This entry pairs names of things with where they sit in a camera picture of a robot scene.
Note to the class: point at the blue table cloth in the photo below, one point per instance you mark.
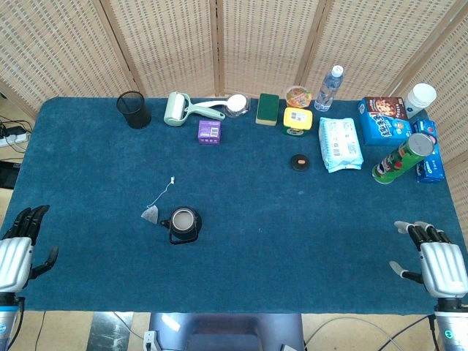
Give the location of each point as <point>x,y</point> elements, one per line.
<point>256,226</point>

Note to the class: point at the clear plastic water bottle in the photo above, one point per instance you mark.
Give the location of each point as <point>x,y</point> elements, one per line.
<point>327,91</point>

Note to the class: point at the blue brown cookie box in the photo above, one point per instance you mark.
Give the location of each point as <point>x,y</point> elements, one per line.
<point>384,122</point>

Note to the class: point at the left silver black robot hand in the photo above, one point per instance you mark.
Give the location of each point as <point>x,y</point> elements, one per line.
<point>14,259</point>

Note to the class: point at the bamboo folding screen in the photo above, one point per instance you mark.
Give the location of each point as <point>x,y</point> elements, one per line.
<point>263,44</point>

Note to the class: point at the green chips can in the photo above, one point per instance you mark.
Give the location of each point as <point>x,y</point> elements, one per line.
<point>396,161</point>

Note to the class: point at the white power strip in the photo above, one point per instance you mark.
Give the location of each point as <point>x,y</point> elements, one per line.
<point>12,139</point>

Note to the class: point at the blue Oreo box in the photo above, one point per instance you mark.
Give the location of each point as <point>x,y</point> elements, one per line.
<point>433,168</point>

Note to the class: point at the yellow box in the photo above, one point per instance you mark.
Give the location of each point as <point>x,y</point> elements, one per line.
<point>298,117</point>

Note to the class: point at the small purple box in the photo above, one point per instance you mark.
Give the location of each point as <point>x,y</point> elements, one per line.
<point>209,132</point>

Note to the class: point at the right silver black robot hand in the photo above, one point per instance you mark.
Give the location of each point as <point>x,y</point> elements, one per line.
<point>442,267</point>

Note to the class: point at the black mesh pen holder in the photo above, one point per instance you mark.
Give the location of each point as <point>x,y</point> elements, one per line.
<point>137,113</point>

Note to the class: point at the black round lid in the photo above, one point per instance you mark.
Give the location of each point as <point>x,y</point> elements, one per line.
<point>300,162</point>

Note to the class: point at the light blue wet wipes pack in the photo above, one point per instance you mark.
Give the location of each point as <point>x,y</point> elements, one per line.
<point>340,144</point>

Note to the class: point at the green yellow sponge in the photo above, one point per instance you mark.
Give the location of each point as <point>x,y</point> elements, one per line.
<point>267,109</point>

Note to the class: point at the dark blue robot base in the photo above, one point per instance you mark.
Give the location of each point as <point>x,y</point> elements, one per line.
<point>226,331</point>

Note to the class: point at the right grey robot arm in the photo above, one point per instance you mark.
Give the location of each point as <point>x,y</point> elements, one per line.
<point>451,325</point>

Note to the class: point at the round candy jar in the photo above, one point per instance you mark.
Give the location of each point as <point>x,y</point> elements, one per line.
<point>299,96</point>

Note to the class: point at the pale green lint roller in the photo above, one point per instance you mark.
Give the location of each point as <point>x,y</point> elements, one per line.
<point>175,109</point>

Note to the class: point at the black mug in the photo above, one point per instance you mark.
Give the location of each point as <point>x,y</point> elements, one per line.
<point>183,222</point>

